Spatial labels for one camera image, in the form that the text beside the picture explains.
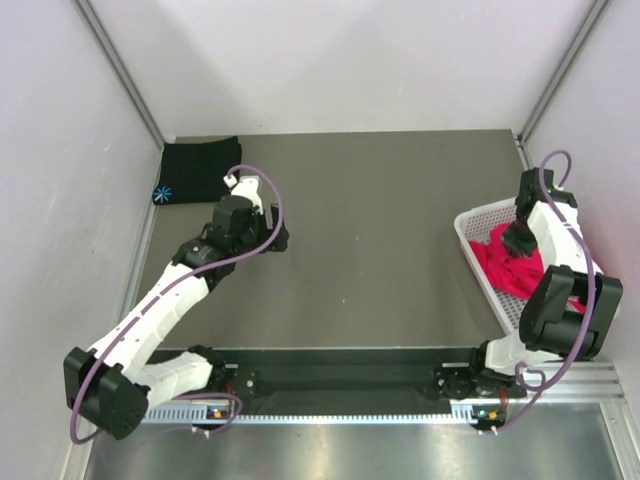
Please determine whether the red polo shirt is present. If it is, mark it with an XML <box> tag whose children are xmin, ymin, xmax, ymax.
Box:
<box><xmin>468</xmin><ymin>223</ymin><xmax>589</xmax><ymax>314</ymax></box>

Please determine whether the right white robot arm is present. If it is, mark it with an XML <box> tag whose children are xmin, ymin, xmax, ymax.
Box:
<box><xmin>466</xmin><ymin>168</ymin><xmax>623</xmax><ymax>396</ymax></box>

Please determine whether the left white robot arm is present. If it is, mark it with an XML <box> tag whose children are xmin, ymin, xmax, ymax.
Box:
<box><xmin>63</xmin><ymin>195</ymin><xmax>289</xmax><ymax>444</ymax></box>

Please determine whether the white plastic basket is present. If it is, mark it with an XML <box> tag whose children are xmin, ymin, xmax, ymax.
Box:
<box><xmin>453</xmin><ymin>197</ymin><xmax>621</xmax><ymax>335</ymax></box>

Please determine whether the folded black t shirt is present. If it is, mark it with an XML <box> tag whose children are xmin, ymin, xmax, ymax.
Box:
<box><xmin>151</xmin><ymin>136</ymin><xmax>242</xmax><ymax>206</ymax></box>

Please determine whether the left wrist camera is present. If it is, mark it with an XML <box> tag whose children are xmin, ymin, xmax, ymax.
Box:
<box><xmin>223</xmin><ymin>174</ymin><xmax>261</xmax><ymax>204</ymax></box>

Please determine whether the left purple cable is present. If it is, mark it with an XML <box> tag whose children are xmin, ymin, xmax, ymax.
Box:
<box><xmin>69</xmin><ymin>164</ymin><xmax>285</xmax><ymax>445</ymax></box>

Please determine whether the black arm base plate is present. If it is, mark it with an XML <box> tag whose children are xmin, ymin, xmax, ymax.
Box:
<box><xmin>212</xmin><ymin>360</ymin><xmax>523</xmax><ymax>400</ymax></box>

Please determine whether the aluminium front rail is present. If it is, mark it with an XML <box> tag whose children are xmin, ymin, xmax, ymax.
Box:
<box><xmin>540</xmin><ymin>361</ymin><xmax>625</xmax><ymax>403</ymax></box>

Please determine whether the right aluminium frame post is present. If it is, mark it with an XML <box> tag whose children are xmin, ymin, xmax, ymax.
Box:
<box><xmin>516</xmin><ymin>0</ymin><xmax>611</xmax><ymax>145</ymax></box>

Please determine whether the aluminium frame post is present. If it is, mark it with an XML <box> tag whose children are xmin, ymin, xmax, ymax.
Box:
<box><xmin>516</xmin><ymin>0</ymin><xmax>611</xmax><ymax>145</ymax></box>
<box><xmin>71</xmin><ymin>0</ymin><xmax>165</xmax><ymax>148</ymax></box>

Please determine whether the slotted grey cable duct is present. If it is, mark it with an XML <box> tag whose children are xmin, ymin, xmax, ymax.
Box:
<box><xmin>142</xmin><ymin>400</ymin><xmax>506</xmax><ymax>427</ymax></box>

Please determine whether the left aluminium frame post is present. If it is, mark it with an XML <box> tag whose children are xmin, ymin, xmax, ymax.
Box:
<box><xmin>71</xmin><ymin>0</ymin><xmax>165</xmax><ymax>148</ymax></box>

